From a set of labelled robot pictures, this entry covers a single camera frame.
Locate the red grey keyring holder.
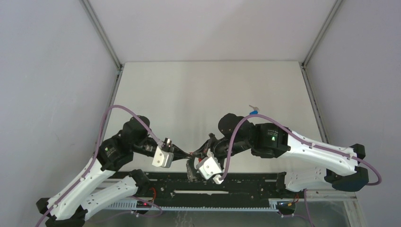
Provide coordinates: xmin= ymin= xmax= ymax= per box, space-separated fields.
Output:
xmin=186 ymin=158 xmax=197 ymax=182

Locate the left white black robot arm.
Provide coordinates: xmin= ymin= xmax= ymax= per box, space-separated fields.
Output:
xmin=36 ymin=116 xmax=190 ymax=227

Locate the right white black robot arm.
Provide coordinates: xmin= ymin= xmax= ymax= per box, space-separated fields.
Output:
xmin=187 ymin=113 xmax=369 ymax=198

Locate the blue tag key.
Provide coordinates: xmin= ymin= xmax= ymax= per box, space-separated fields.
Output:
xmin=249 ymin=105 xmax=259 ymax=115

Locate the left circuit board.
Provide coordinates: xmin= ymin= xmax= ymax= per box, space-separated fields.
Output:
xmin=136 ymin=201 xmax=153 ymax=209

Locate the circuit board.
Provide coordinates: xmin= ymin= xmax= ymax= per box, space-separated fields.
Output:
xmin=136 ymin=201 xmax=153 ymax=209
xmin=276 ymin=202 xmax=296 ymax=210

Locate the right circuit board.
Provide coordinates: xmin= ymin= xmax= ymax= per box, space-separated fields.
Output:
xmin=276 ymin=202 xmax=296 ymax=210

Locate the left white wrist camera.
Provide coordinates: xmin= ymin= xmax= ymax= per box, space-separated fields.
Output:
xmin=151 ymin=147 xmax=174 ymax=168

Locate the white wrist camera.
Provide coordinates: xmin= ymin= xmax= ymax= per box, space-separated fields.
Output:
xmin=195 ymin=157 xmax=224 ymax=184
xmin=151 ymin=147 xmax=174 ymax=168

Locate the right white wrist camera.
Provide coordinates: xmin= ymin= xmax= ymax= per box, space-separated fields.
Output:
xmin=195 ymin=157 xmax=224 ymax=184

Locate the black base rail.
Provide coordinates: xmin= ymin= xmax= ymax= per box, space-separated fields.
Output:
xmin=106 ymin=170 xmax=307 ymax=208

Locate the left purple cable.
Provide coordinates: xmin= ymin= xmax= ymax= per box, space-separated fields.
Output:
xmin=34 ymin=105 xmax=172 ymax=227

